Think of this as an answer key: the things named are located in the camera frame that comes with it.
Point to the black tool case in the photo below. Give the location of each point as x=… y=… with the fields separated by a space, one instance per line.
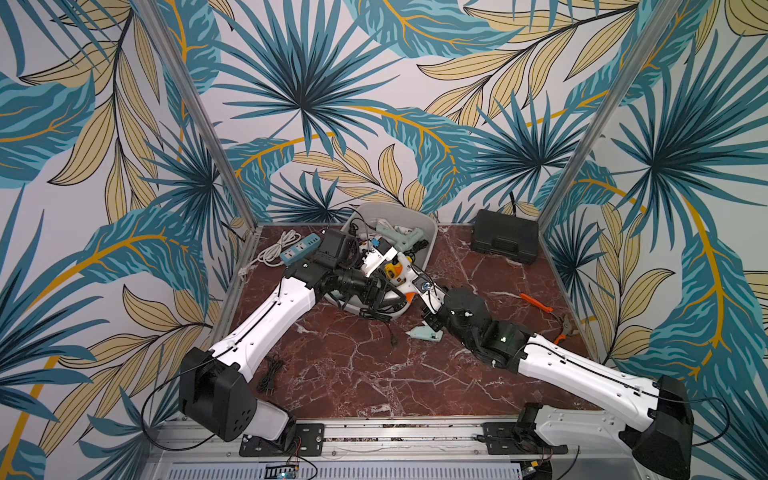
x=507 y=235

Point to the teal power strip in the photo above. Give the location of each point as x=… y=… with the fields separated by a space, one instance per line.
x=301 y=249

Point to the orange handled pliers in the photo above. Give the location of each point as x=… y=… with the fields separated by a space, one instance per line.
x=567 y=329

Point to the aluminium frame post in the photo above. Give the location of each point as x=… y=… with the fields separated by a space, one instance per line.
x=647 y=40
x=160 y=34

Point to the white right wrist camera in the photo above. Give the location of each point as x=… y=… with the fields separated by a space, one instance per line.
x=428 y=289

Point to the small mint glue gun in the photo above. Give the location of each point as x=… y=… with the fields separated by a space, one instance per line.
x=425 y=333

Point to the left aluminium frame post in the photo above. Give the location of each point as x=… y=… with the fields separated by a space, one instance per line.
x=160 y=34

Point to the large mint green glue gun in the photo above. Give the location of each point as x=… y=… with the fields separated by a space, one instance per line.
x=402 y=238

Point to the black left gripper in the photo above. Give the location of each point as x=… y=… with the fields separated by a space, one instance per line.
x=377 y=300

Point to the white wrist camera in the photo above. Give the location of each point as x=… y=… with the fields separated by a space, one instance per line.
x=428 y=289
x=381 y=251

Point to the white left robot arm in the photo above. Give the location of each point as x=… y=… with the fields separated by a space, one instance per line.
x=214 y=385

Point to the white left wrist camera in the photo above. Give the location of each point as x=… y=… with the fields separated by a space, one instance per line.
x=381 y=251

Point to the right aluminium frame post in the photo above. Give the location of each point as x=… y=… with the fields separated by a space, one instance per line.
x=647 y=40

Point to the grey plastic storage box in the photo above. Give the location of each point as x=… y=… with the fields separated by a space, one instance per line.
x=361 y=229

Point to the yellow glue gun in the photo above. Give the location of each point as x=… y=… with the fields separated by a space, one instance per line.
x=394 y=272

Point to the front aluminium rail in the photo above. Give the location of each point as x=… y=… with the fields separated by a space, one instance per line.
x=452 y=447

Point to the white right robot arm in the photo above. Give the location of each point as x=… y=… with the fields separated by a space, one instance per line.
x=651 y=420

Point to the white glue gun orange trigger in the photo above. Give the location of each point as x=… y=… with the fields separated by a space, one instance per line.
x=408 y=276

